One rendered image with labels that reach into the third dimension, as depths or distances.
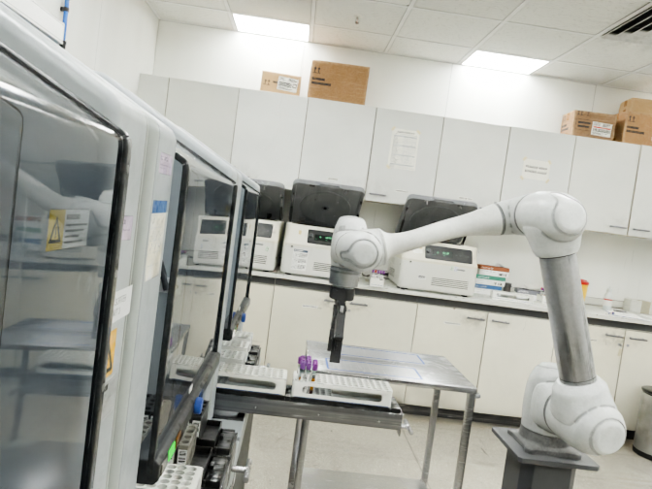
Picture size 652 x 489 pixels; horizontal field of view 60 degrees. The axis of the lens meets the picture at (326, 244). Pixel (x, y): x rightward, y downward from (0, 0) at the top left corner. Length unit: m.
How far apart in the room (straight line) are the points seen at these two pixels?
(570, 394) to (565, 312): 0.23
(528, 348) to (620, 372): 0.71
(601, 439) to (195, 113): 3.48
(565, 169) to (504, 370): 1.59
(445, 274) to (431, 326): 0.39
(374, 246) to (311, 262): 2.55
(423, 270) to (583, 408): 2.48
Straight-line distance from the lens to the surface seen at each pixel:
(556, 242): 1.67
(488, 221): 1.78
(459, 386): 2.12
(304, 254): 4.00
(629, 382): 4.82
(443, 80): 4.88
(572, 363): 1.78
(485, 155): 4.52
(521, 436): 2.07
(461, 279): 4.18
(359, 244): 1.47
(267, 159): 4.30
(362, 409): 1.74
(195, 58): 4.84
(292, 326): 4.06
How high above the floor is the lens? 1.36
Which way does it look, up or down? 3 degrees down
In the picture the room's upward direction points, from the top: 8 degrees clockwise
